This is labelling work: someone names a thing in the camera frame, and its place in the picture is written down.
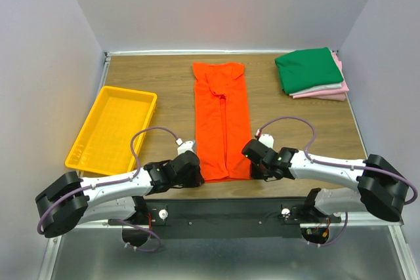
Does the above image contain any orange t-shirt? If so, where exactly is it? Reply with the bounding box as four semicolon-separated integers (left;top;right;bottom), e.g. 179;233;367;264
192;62;251;183

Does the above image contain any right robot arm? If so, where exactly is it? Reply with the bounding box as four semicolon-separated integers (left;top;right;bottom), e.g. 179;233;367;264
241;139;409;222

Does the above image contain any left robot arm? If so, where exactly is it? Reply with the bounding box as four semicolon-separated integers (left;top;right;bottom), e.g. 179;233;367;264
35;150;204;238

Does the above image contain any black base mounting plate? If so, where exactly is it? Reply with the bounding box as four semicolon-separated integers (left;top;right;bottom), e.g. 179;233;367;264
126;197;341;239

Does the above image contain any yellow plastic tray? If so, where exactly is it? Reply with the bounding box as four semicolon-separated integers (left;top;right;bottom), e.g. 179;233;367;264
65;86;158;176

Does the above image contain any green folded t-shirt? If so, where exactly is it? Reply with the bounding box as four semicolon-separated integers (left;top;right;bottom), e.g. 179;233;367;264
274;47;344;94

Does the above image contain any pale pink bottom t-shirt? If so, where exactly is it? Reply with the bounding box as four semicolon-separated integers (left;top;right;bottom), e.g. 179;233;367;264
293;93;347;102

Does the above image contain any light grey folded t-shirt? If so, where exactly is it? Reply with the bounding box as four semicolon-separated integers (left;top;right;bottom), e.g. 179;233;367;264
290;83;342;96

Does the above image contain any pink folded t-shirt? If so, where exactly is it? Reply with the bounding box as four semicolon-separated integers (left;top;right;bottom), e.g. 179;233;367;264
293;50;349;100

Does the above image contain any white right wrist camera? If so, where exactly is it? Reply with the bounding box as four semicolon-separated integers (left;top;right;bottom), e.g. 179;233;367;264
255;129;274;149

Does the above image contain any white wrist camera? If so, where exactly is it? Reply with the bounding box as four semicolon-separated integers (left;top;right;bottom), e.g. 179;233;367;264
255;129;274;149
175;138;196;155

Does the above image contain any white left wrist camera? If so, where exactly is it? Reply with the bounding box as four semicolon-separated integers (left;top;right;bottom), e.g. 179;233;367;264
175;138;196;155

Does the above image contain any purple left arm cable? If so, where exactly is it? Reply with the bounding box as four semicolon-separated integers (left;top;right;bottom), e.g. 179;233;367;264
36;126;180;252

